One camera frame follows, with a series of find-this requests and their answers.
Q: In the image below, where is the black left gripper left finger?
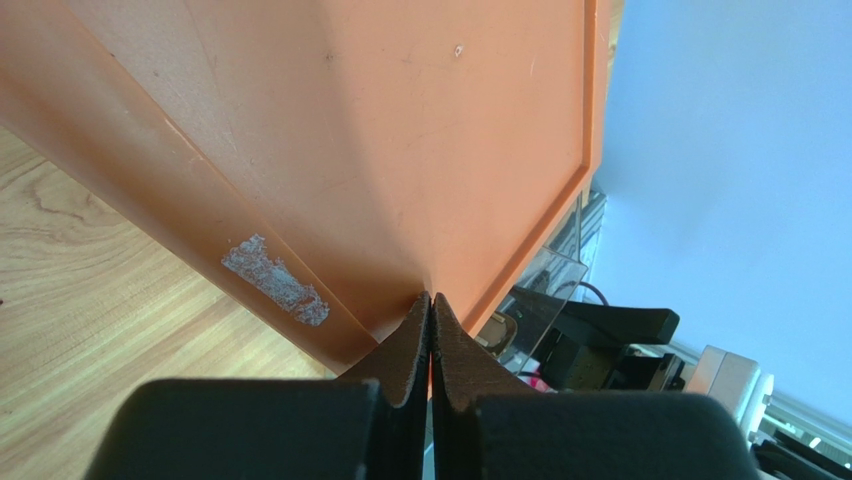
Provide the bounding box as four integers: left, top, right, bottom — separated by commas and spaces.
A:
339, 292, 432, 408

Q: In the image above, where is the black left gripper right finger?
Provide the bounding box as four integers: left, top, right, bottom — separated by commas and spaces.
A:
431, 293, 533, 412

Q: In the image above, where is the orange drawer box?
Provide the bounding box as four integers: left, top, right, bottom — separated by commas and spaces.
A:
1, 1, 611, 372

